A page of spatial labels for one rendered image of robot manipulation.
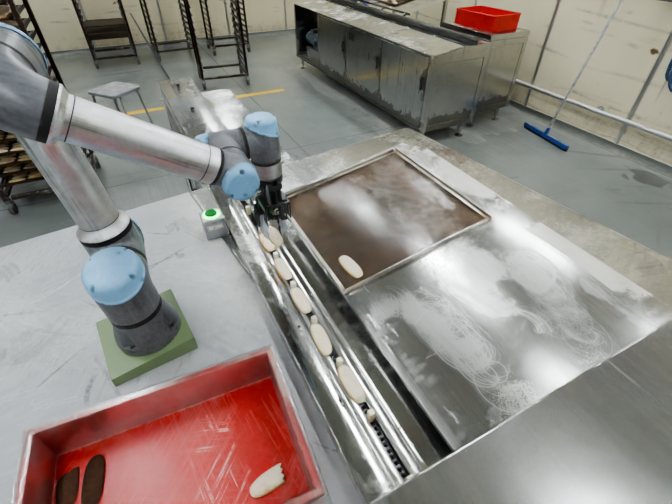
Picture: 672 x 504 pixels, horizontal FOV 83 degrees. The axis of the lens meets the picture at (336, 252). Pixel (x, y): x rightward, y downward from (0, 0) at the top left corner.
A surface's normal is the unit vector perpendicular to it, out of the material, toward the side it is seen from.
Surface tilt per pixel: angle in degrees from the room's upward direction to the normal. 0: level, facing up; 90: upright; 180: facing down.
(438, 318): 10
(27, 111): 79
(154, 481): 0
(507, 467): 0
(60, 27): 90
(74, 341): 0
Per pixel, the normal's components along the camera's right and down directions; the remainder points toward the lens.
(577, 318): -0.15, -0.70
